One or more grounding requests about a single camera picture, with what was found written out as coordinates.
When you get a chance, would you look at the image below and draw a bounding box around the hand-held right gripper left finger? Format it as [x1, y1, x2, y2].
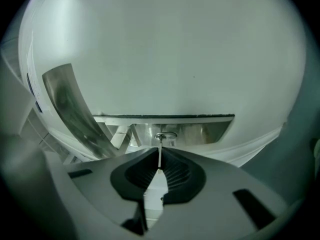
[63, 147, 161, 236]

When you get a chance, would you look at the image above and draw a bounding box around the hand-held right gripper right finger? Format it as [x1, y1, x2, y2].
[149, 147, 288, 240]

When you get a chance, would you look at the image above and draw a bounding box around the thin metal rod key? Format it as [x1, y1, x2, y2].
[157, 135, 163, 171]

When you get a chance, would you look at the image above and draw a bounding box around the white cabinet door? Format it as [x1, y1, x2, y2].
[17, 0, 307, 160]

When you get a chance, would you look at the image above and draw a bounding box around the silver door lever handle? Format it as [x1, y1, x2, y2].
[41, 63, 133, 160]

